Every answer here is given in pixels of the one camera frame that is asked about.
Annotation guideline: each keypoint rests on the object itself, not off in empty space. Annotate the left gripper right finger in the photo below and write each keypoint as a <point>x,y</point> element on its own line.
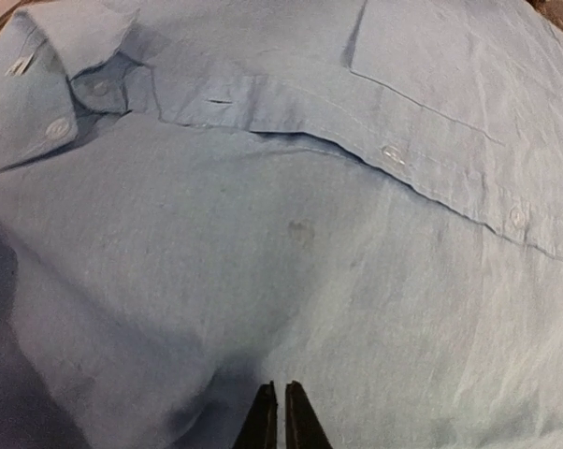
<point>303,429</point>

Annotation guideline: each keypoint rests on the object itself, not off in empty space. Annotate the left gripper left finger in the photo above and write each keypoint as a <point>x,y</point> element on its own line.
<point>259,429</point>

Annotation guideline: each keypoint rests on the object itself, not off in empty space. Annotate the light blue shirt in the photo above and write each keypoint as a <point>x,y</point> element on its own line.
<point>198,198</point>

